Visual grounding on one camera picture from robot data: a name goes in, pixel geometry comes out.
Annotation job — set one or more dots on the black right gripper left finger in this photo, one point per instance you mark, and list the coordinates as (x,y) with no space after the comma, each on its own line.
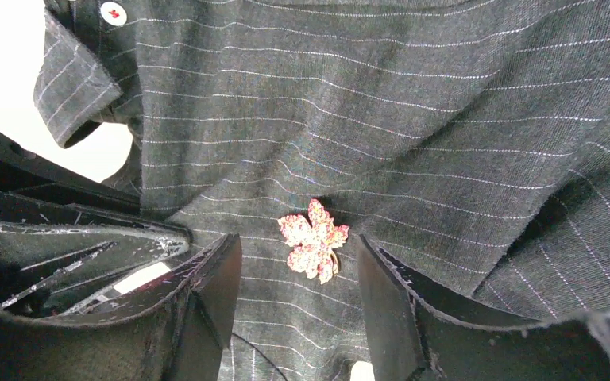
(174,327)

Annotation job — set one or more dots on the dark pinstriped garment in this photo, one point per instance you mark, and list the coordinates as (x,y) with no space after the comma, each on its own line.
(469,139)

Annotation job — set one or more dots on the red glitter leaf brooch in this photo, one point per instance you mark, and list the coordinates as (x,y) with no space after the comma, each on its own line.
(313,237)

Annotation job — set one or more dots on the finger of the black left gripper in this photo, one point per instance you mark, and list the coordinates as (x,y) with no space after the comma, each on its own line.
(53,257)
(25,173)

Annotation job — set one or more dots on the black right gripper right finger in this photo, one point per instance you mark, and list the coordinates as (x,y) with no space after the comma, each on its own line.
(418,329)

